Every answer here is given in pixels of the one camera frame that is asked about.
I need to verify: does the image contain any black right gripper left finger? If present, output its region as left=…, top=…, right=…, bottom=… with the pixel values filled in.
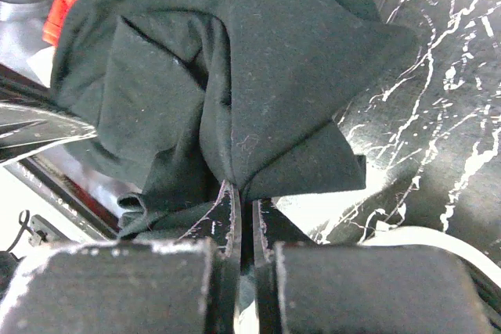
left=1, top=182, right=242, bottom=333

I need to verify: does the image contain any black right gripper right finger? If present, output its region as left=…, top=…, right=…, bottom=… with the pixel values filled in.
left=252, top=199, right=500, bottom=333

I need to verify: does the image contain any white black space suitcase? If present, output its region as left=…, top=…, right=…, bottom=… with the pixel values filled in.
left=0, top=0, right=396, bottom=241

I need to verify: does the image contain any white plastic basin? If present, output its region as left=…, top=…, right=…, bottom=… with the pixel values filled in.
left=359, top=226, right=501, bottom=303

